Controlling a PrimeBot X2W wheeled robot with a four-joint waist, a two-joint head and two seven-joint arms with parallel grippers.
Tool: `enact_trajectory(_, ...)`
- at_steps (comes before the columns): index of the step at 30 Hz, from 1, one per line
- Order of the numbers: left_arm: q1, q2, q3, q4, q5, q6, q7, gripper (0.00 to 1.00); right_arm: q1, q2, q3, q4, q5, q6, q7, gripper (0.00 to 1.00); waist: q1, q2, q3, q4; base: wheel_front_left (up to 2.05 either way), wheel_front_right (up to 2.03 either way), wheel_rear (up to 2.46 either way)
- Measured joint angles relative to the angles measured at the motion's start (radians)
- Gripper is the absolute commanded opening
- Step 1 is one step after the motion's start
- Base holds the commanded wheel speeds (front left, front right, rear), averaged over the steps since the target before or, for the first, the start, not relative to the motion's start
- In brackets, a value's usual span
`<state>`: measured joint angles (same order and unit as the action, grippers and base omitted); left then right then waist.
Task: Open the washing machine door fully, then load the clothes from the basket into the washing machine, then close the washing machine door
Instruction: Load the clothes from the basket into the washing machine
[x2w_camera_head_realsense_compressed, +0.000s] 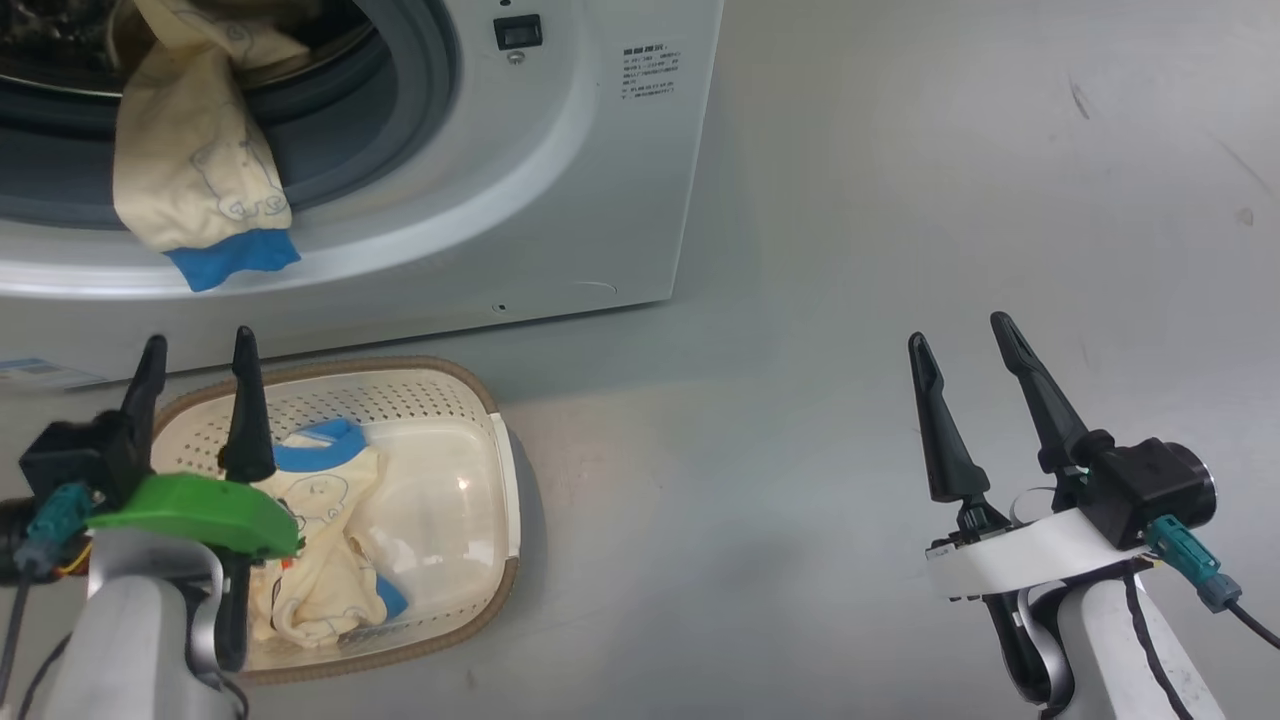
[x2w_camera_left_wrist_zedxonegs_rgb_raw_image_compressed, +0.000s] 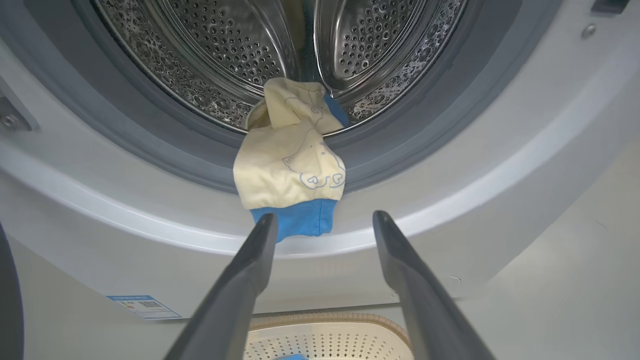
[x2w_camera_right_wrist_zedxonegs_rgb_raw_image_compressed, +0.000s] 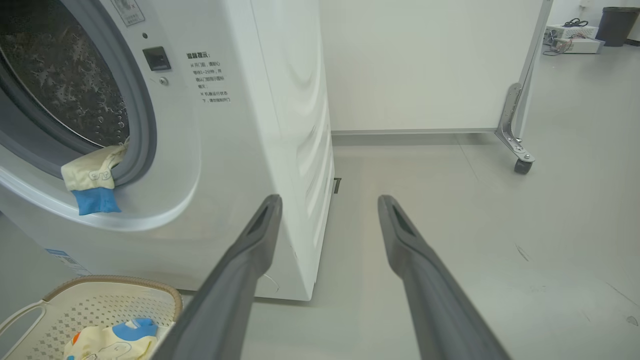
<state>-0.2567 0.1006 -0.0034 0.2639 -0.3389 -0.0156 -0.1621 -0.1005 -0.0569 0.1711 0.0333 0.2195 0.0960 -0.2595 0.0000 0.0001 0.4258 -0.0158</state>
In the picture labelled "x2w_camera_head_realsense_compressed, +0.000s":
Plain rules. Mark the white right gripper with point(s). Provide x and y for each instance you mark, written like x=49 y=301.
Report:
x=1030 y=555

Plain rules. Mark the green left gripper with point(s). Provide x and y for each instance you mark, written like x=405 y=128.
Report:
x=190 y=505

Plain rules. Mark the cream garment with blue trim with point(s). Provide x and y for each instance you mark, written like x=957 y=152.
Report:
x=190 y=150
x=330 y=560

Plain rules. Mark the cream perforated laundry basket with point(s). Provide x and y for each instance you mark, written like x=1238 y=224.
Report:
x=450 y=480

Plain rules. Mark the white front-load washing machine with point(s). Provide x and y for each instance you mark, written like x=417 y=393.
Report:
x=560 y=200

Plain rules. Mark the blue energy label sticker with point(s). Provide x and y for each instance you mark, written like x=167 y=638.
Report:
x=40 y=373

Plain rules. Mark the black text label on washer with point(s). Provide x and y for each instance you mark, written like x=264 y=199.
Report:
x=650 y=72

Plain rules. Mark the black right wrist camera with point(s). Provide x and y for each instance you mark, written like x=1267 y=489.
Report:
x=1150 y=480

